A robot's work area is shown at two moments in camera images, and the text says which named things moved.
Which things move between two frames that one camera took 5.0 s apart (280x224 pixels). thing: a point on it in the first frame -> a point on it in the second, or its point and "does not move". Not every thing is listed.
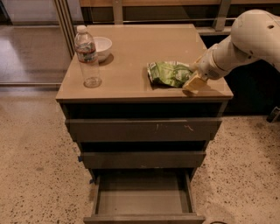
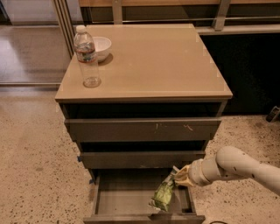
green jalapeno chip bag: (168, 73) -> (164, 192)
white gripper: (207, 66) -> (196, 173)
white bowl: (102, 46) does not move
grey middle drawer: (142, 160) does not move
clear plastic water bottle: (88, 59) does not move
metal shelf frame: (71, 14) does not move
